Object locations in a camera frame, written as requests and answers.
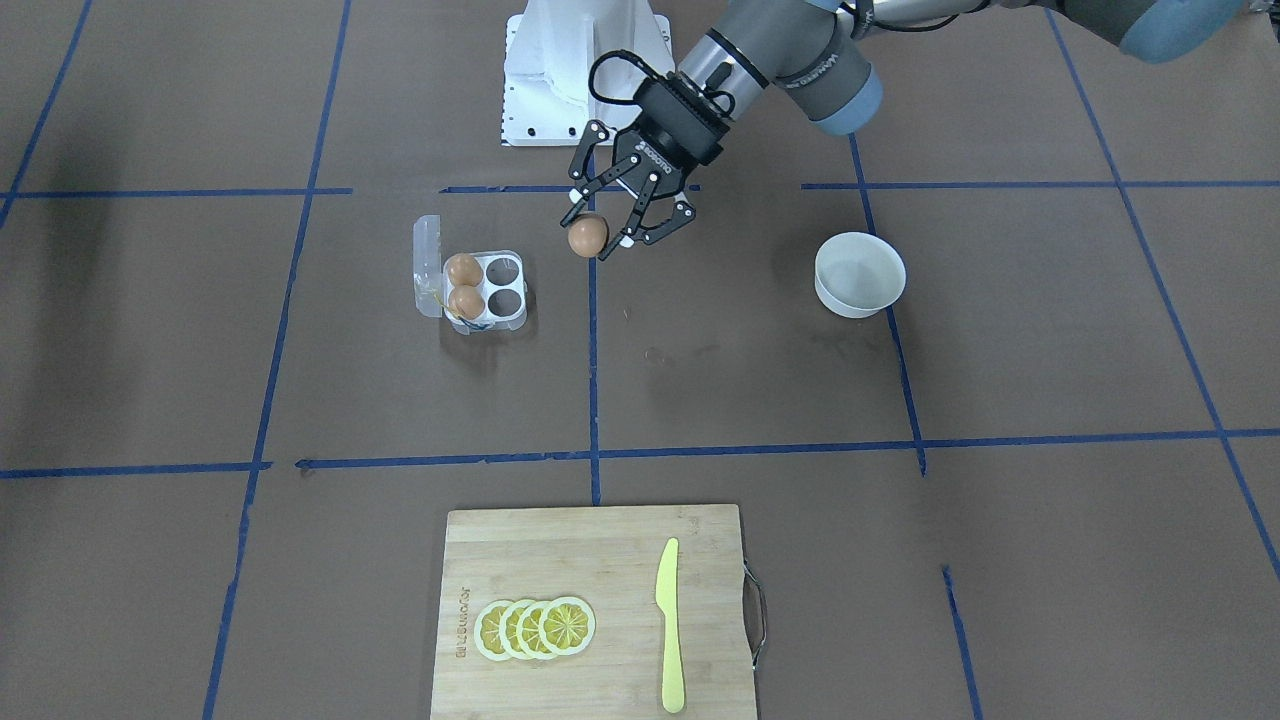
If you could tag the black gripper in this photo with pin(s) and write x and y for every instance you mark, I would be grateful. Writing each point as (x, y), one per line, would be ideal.
(655, 167)

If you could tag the brown egg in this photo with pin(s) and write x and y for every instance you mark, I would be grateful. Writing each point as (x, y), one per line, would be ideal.
(463, 269)
(466, 302)
(587, 235)

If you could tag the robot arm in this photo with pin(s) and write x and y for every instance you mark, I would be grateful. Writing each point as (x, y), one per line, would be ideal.
(950, 85)

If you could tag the clear plastic egg box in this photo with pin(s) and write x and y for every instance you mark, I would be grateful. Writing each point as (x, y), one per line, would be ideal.
(505, 288)

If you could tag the white bowl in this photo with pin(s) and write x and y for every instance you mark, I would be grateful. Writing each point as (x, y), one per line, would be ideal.
(857, 275)

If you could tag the wooden cutting board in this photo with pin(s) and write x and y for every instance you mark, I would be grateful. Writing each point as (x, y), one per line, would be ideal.
(628, 612)

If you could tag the yellow plastic knife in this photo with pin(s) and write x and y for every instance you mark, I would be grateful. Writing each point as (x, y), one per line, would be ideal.
(672, 685)

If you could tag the lemon slice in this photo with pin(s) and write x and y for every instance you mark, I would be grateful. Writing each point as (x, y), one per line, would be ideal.
(569, 626)
(509, 630)
(489, 632)
(529, 632)

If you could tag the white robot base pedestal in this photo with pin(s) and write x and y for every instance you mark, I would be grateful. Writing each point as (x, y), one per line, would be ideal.
(549, 51)

